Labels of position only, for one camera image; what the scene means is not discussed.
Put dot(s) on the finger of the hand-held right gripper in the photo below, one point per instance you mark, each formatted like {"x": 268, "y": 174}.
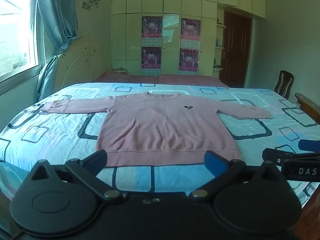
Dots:
{"x": 308, "y": 145}
{"x": 273, "y": 155}

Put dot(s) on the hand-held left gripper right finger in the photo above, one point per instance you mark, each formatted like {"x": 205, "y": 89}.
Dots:
{"x": 213, "y": 160}

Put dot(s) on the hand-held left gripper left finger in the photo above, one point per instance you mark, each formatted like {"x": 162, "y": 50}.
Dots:
{"x": 96, "y": 158}

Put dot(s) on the pink sweater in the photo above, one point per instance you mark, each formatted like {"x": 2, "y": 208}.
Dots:
{"x": 165, "y": 130}

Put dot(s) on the wooden bed footboard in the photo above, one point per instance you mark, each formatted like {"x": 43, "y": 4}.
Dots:
{"x": 308, "y": 107}

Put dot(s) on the bed with blue patterned sheet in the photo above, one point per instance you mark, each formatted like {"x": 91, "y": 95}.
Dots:
{"x": 57, "y": 132}

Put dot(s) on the wooden chair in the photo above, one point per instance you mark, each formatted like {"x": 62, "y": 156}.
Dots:
{"x": 283, "y": 82}

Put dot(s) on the maroon bed cover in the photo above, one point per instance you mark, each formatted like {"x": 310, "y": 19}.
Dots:
{"x": 175, "y": 79}

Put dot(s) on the stack of books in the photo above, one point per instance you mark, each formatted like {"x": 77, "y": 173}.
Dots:
{"x": 119, "y": 69}

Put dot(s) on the cream round headboard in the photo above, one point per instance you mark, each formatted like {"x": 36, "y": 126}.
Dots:
{"x": 80, "y": 62}

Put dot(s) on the cream corner shelf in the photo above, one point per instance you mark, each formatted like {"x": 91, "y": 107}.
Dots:
{"x": 220, "y": 55}

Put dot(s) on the brown wooden door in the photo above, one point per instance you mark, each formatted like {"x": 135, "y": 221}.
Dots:
{"x": 236, "y": 50}

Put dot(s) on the blue jar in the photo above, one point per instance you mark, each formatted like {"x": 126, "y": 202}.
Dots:
{"x": 218, "y": 42}

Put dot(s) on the blue curtain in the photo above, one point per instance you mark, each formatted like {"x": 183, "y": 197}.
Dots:
{"x": 58, "y": 25}

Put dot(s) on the window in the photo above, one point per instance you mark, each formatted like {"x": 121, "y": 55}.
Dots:
{"x": 17, "y": 30}

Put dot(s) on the cream wardrobe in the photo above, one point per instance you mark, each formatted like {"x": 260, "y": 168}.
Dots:
{"x": 152, "y": 5}

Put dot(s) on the purple wall poster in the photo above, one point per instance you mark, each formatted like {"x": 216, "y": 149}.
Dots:
{"x": 152, "y": 28}
{"x": 190, "y": 31}
{"x": 189, "y": 59}
{"x": 151, "y": 58}

